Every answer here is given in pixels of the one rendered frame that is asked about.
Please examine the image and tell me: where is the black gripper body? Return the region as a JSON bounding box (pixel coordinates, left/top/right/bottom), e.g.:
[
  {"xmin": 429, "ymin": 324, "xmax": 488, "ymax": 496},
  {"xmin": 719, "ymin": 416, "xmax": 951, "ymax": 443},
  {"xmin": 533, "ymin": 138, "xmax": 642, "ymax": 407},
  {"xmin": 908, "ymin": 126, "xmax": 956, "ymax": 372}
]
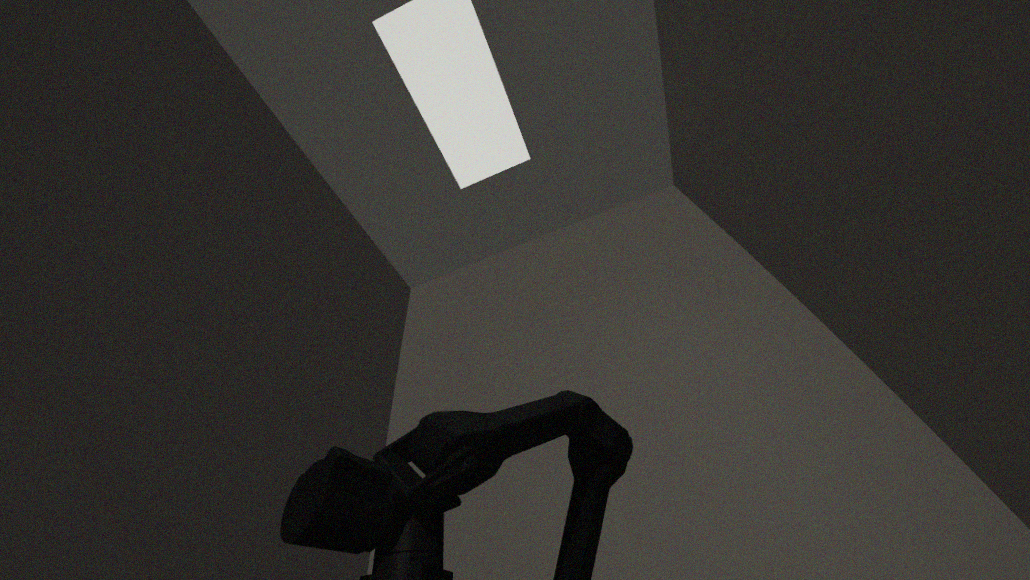
[{"xmin": 359, "ymin": 551, "xmax": 453, "ymax": 580}]

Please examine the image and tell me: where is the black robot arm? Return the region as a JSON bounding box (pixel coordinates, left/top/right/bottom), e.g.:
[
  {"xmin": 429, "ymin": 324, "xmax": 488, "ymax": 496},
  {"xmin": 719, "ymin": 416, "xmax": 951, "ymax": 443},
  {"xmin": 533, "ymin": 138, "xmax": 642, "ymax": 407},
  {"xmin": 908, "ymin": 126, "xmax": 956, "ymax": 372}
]
[{"xmin": 280, "ymin": 390, "xmax": 633, "ymax": 580}]

